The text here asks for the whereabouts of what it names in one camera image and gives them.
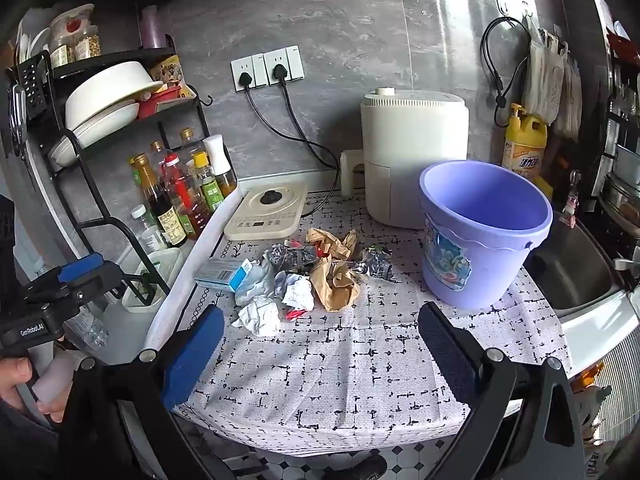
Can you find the gold cap clear bottle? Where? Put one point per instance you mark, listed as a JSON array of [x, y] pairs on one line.
[[189, 147], [158, 152]]

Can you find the cream induction cooker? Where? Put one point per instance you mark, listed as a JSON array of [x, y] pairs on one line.
[[265, 215]]

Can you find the white plate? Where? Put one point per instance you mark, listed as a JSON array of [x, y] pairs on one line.
[[95, 130]]

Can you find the clear plastic water bottle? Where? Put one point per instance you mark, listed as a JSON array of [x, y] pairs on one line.
[[90, 327]]

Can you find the yellow snack packet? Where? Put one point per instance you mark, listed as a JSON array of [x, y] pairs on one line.
[[172, 75]]

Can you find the dark soy sauce bottle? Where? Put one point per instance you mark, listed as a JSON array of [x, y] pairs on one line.
[[165, 210]]

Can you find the red paper wrapper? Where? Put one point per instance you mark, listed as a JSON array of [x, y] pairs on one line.
[[292, 243], [321, 251], [295, 314]]

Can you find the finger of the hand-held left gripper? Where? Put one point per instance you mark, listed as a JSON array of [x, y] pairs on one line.
[[80, 266], [42, 287]]

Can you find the white plastic tray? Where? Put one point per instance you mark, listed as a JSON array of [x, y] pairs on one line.
[[160, 265]]

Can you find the clear tub with red mark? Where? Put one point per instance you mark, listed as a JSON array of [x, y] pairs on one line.
[[72, 20]]

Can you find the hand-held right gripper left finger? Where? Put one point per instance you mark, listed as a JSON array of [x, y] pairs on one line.
[[192, 360]]

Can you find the yellow detergent bottle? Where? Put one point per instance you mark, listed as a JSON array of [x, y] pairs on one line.
[[522, 152]]

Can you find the purple plastic cup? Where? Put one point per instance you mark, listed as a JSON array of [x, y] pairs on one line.
[[155, 27]]

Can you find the person's left forearm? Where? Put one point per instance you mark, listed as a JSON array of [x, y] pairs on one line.
[[25, 445]]

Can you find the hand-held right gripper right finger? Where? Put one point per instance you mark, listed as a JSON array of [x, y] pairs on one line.
[[447, 355]]

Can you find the large white bowl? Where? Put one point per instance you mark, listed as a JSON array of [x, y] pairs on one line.
[[107, 92]]

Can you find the crumpled white receipt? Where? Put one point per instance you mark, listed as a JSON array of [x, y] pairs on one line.
[[297, 292]]

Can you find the yellow cap green label bottle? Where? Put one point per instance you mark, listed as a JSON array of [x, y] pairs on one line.
[[210, 185]]

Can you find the glass jar of grains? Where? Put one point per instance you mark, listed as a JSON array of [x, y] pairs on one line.
[[87, 42], [61, 50]]

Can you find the silver foil wrapper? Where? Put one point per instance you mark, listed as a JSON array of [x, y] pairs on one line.
[[372, 262], [287, 257]]

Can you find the crumpled brown paper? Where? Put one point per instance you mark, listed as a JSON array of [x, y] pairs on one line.
[[335, 287]]

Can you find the amber plastic wrapper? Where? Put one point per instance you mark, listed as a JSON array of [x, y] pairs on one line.
[[330, 242]]

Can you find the small blue cardboard box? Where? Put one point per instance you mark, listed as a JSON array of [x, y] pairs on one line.
[[220, 274]]

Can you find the person's left hand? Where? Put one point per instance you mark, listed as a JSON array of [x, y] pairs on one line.
[[17, 380]]

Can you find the white wall socket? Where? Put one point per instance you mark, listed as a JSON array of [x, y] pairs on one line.
[[283, 65], [247, 72]]

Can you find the cream air fryer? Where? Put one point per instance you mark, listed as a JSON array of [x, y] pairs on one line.
[[415, 160]]

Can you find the patterned grey table mat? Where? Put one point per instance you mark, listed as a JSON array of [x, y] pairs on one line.
[[350, 360]]

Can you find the steel sink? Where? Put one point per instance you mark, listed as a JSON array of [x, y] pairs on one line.
[[575, 270]]

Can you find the crumpled white tissue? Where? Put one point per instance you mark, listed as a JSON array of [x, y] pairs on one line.
[[259, 316]]

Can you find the purple plastic bucket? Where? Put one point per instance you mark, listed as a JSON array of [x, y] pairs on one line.
[[480, 240]]

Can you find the red cap oil bottle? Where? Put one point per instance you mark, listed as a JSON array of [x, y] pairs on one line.
[[187, 195]]

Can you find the small white cap jar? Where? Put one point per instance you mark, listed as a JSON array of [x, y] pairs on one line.
[[147, 232]]

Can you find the crumpled pale blue tissue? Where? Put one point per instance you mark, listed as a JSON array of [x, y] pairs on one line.
[[255, 282]]

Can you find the black cutlery holder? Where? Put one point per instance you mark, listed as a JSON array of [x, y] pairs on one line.
[[32, 87]]

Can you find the black metal kitchen rack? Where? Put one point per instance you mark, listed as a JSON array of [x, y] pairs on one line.
[[87, 150]]

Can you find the white cap oil sprayer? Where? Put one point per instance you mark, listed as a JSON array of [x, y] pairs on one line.
[[220, 160]]

